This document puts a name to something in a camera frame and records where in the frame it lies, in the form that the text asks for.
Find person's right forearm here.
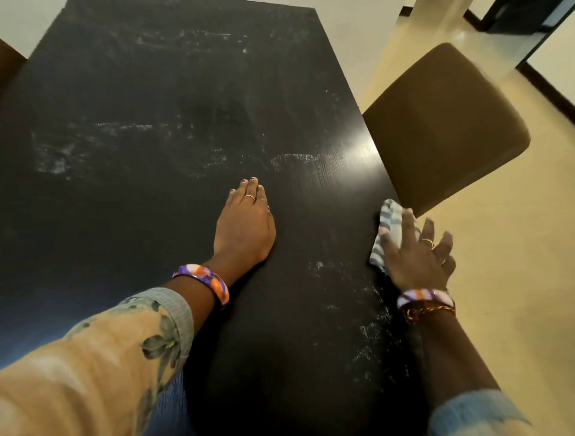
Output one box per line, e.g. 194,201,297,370
406,310,535,436

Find brown chair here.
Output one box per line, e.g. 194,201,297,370
362,43,532,219
0,38,28,98

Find white purple bangle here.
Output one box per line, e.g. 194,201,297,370
397,289,455,311

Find person's right hand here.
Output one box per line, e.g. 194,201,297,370
379,208,457,293

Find black table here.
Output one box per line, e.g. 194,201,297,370
0,0,432,436

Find orange purple bangle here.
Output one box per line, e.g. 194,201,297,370
172,264,231,307

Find red yellow thread bracelet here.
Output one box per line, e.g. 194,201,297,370
402,301,457,325

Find striped cloth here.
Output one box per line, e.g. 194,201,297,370
369,198,421,273

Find dark door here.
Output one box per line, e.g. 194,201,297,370
462,0,575,50

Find person's left forearm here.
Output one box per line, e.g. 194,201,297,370
0,258,252,436

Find person's left hand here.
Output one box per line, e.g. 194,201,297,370
213,176,277,273

